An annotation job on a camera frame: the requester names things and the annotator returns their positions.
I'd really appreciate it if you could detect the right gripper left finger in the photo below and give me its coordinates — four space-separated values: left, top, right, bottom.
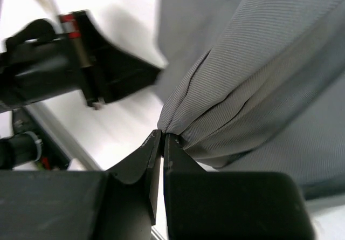
1 130 161 239

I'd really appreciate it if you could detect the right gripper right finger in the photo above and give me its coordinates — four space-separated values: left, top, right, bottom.
164 134 315 240

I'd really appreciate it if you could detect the grey pleated skirt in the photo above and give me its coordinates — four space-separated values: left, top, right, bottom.
157 0 344 200

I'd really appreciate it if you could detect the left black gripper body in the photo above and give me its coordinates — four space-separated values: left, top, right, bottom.
1 18 89 112

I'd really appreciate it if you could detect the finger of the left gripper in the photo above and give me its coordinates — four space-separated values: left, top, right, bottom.
72 10 161 104

